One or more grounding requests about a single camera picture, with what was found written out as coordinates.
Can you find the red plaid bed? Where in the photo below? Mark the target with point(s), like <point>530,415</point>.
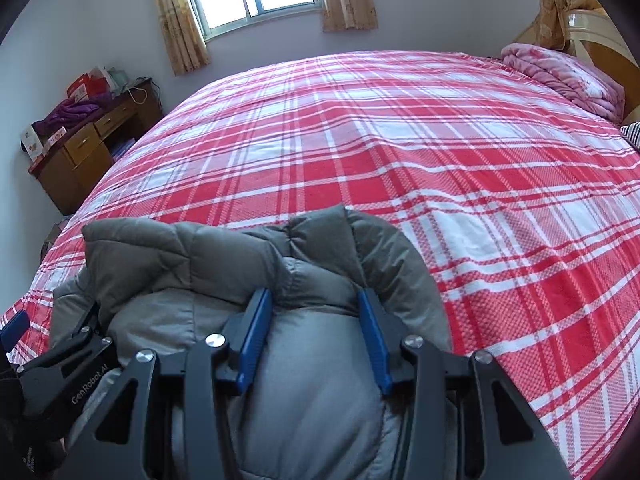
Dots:
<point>400,160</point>

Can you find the striped pillow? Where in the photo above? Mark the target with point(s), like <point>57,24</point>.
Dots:
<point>632,135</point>

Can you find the grey down jacket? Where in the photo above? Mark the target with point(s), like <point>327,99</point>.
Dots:
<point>300,410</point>

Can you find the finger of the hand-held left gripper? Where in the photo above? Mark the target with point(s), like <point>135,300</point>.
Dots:
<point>14,332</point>
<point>82,325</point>

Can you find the wooden desk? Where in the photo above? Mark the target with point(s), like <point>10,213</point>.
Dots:
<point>80,160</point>

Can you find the white paper bag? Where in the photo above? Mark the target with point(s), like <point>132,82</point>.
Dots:
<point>120,80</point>

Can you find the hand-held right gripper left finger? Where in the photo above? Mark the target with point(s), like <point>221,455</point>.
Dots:
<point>255,340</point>

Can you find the purple cloth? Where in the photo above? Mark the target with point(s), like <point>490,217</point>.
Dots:
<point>70,112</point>

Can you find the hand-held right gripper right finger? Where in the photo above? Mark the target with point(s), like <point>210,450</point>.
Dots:
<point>375,340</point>

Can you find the cream wooden headboard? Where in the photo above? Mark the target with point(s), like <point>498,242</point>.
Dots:
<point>600,45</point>

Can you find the white printed box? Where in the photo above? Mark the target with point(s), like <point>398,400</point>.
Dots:
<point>31,141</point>

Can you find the pink folded quilt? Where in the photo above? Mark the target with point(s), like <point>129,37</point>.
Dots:
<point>565,77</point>

